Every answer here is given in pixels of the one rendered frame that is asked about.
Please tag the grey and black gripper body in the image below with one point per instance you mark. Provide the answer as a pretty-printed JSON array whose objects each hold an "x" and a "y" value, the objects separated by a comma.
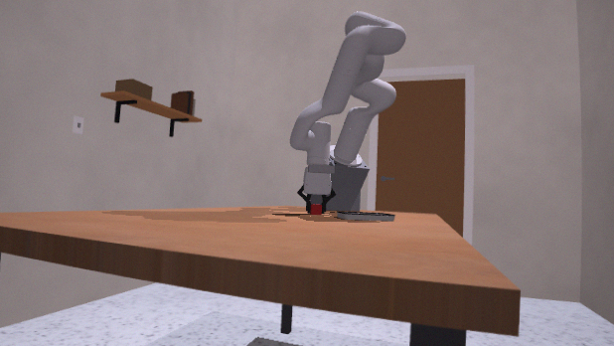
[{"x": 316, "y": 183}]

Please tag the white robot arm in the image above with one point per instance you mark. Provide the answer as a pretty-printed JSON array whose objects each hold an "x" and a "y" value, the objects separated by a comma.
[{"x": 354, "y": 56}]

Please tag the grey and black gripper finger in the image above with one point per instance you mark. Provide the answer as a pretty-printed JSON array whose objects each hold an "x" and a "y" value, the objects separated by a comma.
[
  {"x": 326, "y": 199},
  {"x": 307, "y": 199}
]

